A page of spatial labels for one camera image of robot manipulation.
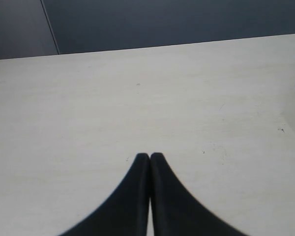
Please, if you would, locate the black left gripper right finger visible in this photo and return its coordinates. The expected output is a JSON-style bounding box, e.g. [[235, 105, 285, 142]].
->
[[150, 152, 244, 236]]

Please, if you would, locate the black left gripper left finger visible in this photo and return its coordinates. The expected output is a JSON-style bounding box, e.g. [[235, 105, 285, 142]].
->
[[63, 153, 150, 236]]

